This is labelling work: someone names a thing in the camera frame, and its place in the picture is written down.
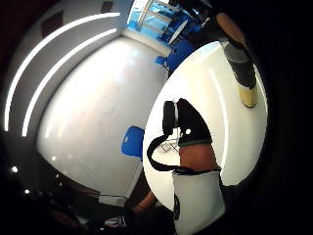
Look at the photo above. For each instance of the blue chair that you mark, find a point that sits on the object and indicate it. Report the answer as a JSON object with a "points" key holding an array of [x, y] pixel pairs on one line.
{"points": [[177, 54], [133, 142]]}

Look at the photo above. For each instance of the bottle with grey label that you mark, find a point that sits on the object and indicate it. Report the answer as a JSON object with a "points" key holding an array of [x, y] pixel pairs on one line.
{"points": [[243, 65]]}

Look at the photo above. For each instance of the long ceiling light strip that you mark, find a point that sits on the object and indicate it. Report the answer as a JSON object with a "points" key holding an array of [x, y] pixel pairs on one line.
{"points": [[39, 55], [55, 75]]}

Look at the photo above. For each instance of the small round ceiling lamp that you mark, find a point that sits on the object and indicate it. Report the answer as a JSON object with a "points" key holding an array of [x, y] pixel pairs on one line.
{"points": [[26, 191], [14, 169]]}

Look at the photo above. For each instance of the window with white frame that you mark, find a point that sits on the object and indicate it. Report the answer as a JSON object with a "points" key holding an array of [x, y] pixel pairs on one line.
{"points": [[153, 19]]}

